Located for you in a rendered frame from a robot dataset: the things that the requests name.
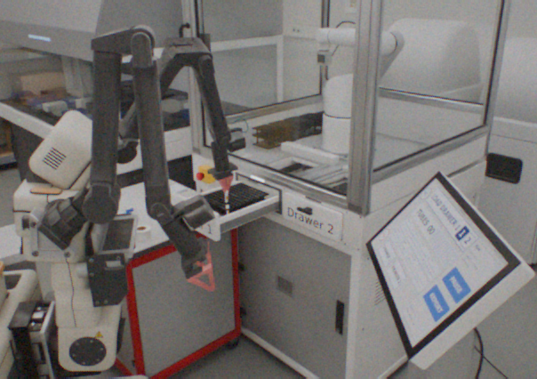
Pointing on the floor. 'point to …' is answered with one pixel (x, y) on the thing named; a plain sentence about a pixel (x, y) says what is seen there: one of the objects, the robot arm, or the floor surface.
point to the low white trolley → (175, 300)
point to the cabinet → (316, 302)
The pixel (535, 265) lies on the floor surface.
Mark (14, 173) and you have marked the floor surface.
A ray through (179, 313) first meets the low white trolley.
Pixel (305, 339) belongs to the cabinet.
